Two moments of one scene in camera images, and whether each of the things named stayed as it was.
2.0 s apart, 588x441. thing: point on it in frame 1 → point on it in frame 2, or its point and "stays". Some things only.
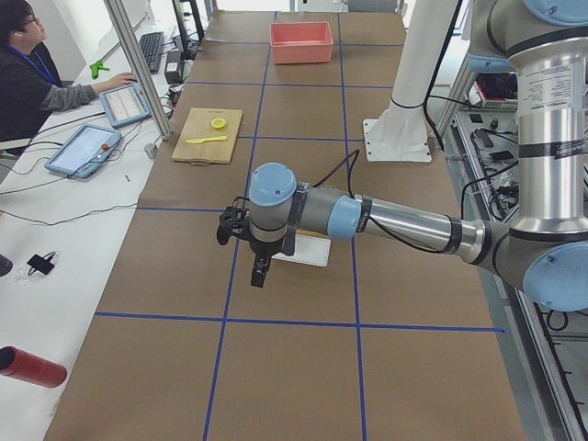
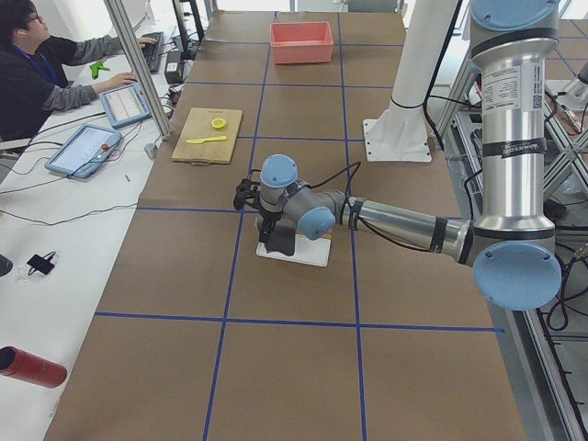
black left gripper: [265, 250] → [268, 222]
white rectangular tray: [309, 249] stays
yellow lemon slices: [218, 122] stays
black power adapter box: [174, 68] stays
